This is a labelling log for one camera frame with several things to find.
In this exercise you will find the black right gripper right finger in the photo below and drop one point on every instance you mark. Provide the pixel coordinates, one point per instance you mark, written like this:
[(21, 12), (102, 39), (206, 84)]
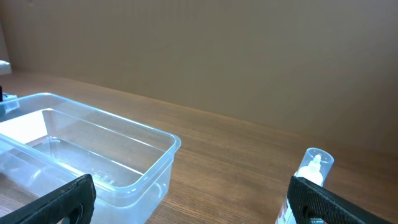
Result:
[(311, 203)]

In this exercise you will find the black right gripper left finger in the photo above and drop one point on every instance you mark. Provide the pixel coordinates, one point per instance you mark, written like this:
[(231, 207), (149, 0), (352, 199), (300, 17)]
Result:
[(73, 202)]

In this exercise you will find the clear dropper bottle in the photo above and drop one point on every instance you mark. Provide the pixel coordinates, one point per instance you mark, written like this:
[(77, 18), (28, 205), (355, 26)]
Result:
[(315, 166)]

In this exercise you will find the white medicine box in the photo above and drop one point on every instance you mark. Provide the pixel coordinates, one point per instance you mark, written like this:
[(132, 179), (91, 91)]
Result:
[(9, 103)]

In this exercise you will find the clear plastic container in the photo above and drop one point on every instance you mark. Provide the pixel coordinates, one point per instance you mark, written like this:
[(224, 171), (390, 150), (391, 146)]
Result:
[(51, 140)]

